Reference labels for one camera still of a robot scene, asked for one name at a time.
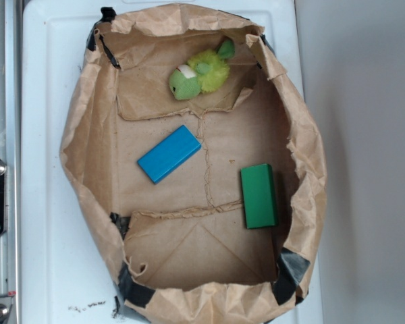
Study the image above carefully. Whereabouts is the green plush toy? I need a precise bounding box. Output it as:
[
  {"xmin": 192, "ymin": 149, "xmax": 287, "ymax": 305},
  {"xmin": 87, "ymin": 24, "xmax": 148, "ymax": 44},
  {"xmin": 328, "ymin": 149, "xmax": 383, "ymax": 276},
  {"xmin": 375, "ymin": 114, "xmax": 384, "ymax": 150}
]
[{"xmin": 169, "ymin": 38, "xmax": 235, "ymax": 101}]

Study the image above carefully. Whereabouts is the blue wooden block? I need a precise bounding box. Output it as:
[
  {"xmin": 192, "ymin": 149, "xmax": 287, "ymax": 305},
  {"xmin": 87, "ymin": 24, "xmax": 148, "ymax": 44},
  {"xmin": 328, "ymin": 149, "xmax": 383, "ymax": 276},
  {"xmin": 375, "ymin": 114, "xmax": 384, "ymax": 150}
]
[{"xmin": 137, "ymin": 125, "xmax": 202, "ymax": 184}]

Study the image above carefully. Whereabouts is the brown paper bag tray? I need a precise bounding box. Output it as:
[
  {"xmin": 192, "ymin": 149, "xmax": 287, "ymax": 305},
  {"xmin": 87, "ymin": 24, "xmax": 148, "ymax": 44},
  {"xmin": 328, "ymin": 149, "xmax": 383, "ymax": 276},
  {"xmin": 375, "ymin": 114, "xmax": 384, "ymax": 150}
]
[{"xmin": 60, "ymin": 3, "xmax": 327, "ymax": 323}]

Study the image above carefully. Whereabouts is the aluminium frame rail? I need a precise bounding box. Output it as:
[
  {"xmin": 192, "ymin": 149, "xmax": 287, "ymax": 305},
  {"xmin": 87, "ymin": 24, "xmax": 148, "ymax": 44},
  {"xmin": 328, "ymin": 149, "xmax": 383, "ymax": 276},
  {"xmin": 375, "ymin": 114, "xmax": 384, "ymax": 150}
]
[{"xmin": 0, "ymin": 1, "xmax": 24, "ymax": 323}]

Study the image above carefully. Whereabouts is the white plastic tray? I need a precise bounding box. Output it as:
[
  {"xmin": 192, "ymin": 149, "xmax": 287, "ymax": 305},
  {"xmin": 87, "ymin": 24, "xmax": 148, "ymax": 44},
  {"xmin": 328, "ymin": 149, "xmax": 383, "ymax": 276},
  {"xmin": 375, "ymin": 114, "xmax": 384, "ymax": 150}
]
[{"xmin": 20, "ymin": 1, "xmax": 302, "ymax": 323}]

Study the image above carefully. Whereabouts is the green wooden block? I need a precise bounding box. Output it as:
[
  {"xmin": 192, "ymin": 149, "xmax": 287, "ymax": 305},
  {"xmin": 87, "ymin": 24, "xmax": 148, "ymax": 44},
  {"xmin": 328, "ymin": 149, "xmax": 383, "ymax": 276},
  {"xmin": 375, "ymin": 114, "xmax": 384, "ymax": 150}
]
[{"xmin": 240, "ymin": 163, "xmax": 279, "ymax": 229}]

